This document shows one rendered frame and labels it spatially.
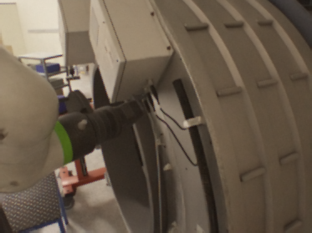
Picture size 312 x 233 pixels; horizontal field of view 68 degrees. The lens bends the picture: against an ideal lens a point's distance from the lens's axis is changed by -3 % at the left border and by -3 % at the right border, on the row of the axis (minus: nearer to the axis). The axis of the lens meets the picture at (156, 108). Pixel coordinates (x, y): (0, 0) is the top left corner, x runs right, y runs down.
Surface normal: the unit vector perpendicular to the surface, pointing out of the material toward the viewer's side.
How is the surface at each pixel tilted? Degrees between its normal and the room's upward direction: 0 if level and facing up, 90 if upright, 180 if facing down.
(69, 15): 55
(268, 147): 64
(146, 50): 43
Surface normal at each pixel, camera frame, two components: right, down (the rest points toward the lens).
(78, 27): 0.33, -0.26
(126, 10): 0.27, -0.46
